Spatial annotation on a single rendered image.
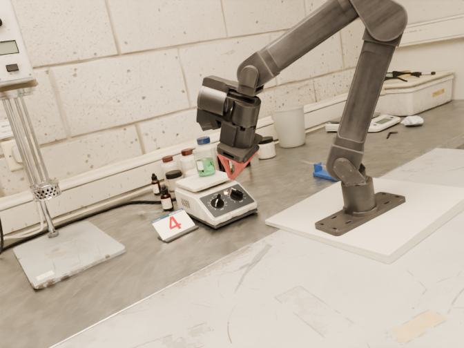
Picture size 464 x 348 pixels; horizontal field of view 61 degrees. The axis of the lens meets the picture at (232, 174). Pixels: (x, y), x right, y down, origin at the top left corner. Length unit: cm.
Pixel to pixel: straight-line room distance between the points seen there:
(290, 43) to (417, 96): 120
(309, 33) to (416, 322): 50
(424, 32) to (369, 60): 143
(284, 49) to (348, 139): 21
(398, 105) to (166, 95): 102
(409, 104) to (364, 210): 111
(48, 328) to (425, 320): 58
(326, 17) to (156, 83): 81
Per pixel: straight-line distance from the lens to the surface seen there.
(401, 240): 75
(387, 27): 75
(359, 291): 66
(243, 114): 81
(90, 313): 76
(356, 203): 82
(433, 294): 65
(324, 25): 77
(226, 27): 164
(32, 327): 79
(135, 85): 141
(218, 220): 93
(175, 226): 97
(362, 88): 77
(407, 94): 188
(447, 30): 214
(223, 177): 102
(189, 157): 134
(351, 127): 78
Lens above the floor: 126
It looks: 15 degrees down
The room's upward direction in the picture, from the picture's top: 11 degrees counter-clockwise
